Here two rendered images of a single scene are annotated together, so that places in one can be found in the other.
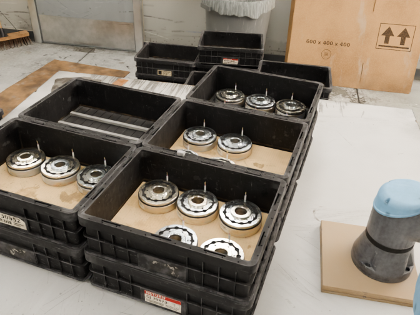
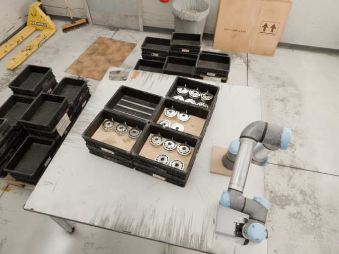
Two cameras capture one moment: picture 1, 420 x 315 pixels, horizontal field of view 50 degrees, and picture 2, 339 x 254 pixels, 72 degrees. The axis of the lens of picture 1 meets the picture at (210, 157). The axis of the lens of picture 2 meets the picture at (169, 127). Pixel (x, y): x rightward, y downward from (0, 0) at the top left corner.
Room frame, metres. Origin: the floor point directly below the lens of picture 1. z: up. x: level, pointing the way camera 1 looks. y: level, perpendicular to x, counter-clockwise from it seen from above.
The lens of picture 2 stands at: (-0.13, 0.00, 2.27)
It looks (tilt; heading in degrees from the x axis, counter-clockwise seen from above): 51 degrees down; 2
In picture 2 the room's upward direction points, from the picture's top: 1 degrees clockwise
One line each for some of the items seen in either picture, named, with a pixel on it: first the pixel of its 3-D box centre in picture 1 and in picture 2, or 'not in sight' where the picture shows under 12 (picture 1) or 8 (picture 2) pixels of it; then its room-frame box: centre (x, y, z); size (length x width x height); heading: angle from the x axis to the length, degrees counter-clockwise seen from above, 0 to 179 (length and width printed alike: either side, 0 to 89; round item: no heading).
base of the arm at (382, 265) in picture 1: (385, 245); (232, 158); (0.82, -0.45, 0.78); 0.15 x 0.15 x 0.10
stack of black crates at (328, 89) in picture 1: (289, 110); (211, 76); (2.29, -0.44, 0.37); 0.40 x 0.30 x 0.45; 80
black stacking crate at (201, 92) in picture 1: (255, 107); (192, 97); (1.36, -0.15, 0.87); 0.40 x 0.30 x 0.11; 71
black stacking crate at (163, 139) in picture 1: (227, 152); (180, 121); (1.08, -0.05, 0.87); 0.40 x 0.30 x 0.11; 71
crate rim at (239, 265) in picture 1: (187, 200); (166, 146); (0.79, 0.05, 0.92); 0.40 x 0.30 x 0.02; 71
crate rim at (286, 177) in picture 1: (228, 137); (180, 117); (1.08, -0.05, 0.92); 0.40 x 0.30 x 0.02; 71
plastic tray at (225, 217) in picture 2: not in sight; (237, 220); (0.38, -0.44, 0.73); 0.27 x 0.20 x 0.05; 80
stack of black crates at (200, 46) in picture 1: (229, 74); (184, 54); (2.75, -0.11, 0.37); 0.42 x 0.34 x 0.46; 81
